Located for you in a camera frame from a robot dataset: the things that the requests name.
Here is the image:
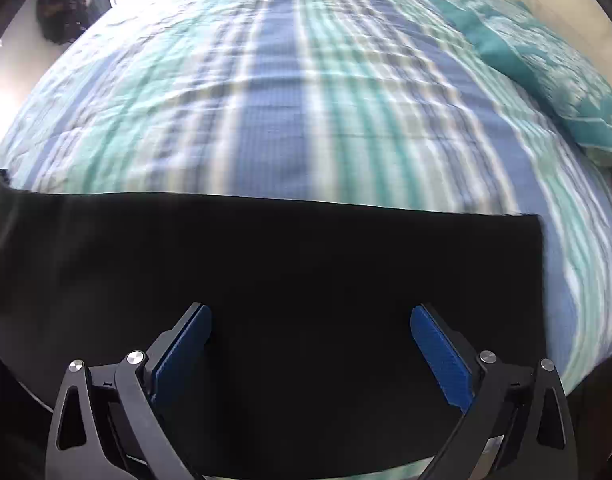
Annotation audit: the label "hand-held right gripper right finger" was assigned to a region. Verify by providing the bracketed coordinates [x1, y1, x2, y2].
[410, 302, 573, 480]

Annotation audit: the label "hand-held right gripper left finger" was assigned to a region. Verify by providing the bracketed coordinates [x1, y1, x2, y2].
[45, 302, 213, 480]

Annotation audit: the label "black pants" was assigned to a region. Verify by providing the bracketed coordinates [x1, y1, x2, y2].
[0, 169, 546, 480]

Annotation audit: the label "striped bed cover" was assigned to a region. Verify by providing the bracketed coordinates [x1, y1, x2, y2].
[0, 0, 612, 480]

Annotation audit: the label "large teal floral pillow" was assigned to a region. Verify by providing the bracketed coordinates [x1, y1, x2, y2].
[418, 0, 612, 168]

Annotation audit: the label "coat rack with dark clothes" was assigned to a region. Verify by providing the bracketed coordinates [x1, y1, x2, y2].
[36, 0, 94, 45]

